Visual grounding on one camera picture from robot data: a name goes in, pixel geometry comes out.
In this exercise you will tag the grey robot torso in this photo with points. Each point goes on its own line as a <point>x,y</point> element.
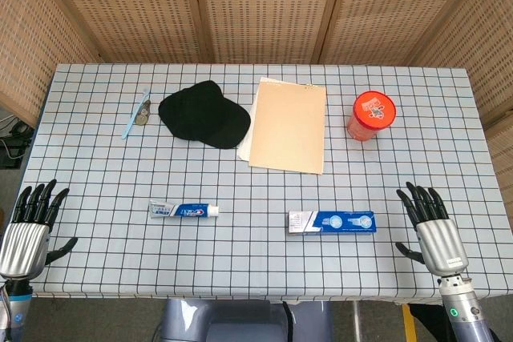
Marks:
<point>240,322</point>

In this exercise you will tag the orange lidded cup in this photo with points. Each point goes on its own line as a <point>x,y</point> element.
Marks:
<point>372,109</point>

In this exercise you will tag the black baseball cap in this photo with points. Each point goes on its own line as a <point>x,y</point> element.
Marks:
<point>200,113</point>

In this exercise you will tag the light blue toothbrush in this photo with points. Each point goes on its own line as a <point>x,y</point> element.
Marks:
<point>134,115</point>

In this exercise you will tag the yellow strip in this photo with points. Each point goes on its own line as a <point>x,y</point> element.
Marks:
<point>409,324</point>

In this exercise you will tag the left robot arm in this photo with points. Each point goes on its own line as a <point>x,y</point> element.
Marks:
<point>18,310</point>

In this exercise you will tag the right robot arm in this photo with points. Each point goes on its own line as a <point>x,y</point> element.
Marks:
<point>461,310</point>

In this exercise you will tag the blue toothpaste box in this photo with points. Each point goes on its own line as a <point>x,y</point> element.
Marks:
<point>340,222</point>

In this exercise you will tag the small pile of coins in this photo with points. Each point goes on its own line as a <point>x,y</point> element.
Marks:
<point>143,115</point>

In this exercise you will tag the blue white toothpaste tube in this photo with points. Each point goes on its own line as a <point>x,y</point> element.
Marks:
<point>188,210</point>

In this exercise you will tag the blue checked tablecloth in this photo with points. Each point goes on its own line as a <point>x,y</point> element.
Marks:
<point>240,258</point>

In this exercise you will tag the woven wooden screen panel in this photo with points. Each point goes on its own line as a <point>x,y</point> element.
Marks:
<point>401,9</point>
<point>24,37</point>
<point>264,9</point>
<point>481,57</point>
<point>120,5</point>

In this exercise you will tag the tan paper folder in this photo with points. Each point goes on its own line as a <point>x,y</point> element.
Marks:
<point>288,129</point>

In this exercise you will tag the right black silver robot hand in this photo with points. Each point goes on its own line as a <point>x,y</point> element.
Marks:
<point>439,242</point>

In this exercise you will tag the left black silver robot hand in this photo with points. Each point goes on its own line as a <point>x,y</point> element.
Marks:
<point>24,246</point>

